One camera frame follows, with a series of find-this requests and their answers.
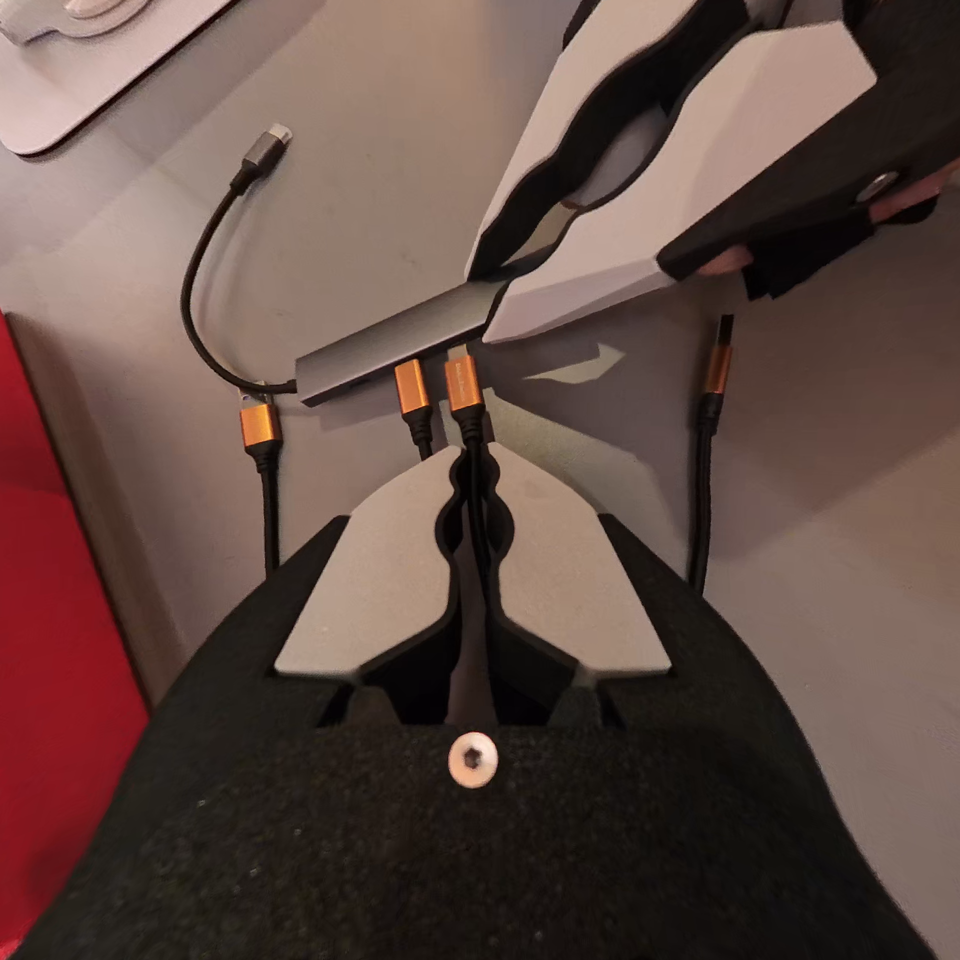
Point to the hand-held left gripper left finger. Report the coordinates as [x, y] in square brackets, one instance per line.
[367, 592]

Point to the red plastic bin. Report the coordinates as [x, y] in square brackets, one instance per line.
[60, 637]

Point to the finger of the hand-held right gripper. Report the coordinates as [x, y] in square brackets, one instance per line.
[555, 127]
[750, 127]

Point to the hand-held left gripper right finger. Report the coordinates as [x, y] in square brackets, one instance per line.
[577, 592]

